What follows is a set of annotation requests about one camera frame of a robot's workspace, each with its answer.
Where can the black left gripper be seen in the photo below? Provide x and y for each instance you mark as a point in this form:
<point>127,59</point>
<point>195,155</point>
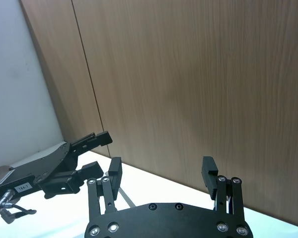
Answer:
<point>44,168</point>

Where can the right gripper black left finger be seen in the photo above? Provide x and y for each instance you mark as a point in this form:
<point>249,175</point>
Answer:
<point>114,178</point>

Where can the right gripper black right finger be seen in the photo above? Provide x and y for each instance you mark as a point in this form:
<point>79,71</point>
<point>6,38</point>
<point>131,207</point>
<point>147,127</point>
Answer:
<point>209,178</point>

